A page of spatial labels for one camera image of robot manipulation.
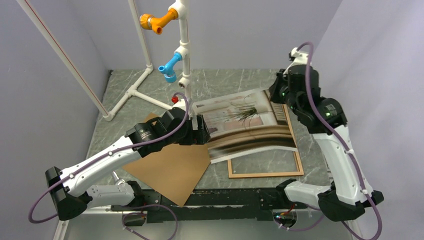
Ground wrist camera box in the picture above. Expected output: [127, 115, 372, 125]
[171, 95, 194, 119]
[287, 47, 309, 69]

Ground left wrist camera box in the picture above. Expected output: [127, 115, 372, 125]
[171, 95, 194, 119]

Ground blue pipe nozzle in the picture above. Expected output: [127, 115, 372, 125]
[158, 52, 183, 84]

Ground brown backing board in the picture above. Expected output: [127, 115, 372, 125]
[121, 112, 212, 208]

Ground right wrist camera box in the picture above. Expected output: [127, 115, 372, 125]
[287, 47, 309, 69]

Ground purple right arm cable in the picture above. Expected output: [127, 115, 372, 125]
[273, 41, 383, 240]

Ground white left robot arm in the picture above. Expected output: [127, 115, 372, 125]
[45, 107, 211, 221]

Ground orange pipe nozzle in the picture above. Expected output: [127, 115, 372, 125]
[139, 8, 179, 35]

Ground wooden picture frame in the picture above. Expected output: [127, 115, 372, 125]
[227, 104, 304, 179]

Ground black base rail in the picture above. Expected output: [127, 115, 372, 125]
[110, 187, 306, 224]

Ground clear acrylic sheet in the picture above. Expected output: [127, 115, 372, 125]
[231, 149, 298, 174]

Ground white PVC pipe stand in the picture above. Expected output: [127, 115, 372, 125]
[16, 0, 194, 122]

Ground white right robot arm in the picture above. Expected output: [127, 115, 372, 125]
[269, 64, 384, 222]

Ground glossy room photo print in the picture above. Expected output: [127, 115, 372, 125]
[192, 88, 298, 164]

